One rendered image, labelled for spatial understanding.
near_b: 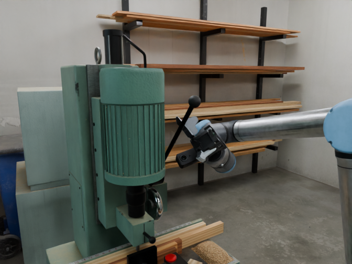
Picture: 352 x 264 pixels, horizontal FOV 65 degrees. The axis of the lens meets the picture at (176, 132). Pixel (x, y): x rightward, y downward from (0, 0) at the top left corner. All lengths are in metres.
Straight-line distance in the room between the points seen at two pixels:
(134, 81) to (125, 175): 0.24
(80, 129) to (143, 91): 0.31
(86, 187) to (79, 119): 0.23
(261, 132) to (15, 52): 2.48
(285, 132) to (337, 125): 0.30
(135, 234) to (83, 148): 0.32
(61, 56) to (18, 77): 0.44
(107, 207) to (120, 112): 0.35
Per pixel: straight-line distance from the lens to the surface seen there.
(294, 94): 4.56
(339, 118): 0.71
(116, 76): 0.71
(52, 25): 3.09
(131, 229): 0.86
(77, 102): 0.93
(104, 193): 0.92
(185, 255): 1.01
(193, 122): 0.86
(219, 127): 1.13
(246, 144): 3.68
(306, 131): 0.95
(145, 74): 0.71
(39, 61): 3.05
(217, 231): 1.12
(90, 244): 1.10
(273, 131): 1.01
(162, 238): 1.00
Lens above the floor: 1.49
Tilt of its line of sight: 12 degrees down
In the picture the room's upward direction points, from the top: straight up
